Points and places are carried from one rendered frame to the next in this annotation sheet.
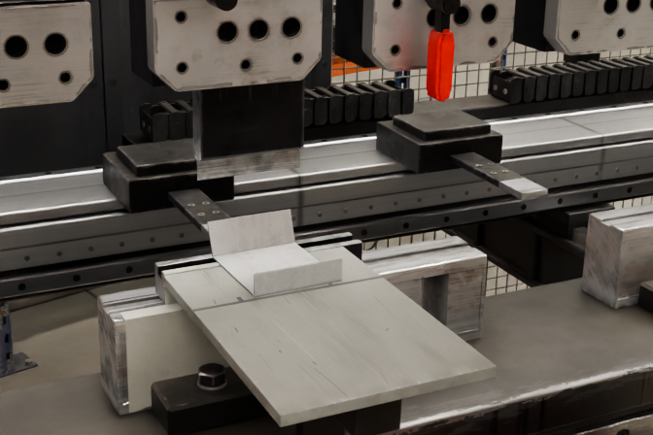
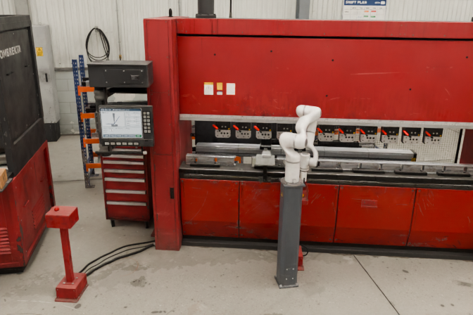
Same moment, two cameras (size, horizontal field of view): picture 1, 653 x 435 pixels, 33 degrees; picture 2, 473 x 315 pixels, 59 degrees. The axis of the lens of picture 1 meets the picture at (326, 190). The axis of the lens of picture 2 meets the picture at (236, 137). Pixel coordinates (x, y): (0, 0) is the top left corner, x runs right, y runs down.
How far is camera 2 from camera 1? 324 cm
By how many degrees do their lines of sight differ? 29
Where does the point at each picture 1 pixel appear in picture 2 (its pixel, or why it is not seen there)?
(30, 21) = (246, 131)
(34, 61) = (246, 135)
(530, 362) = not seen: hidden behind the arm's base
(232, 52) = (262, 136)
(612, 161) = (326, 154)
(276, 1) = (267, 132)
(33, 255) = (250, 152)
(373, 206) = not seen: hidden behind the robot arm
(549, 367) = not seen: hidden behind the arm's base
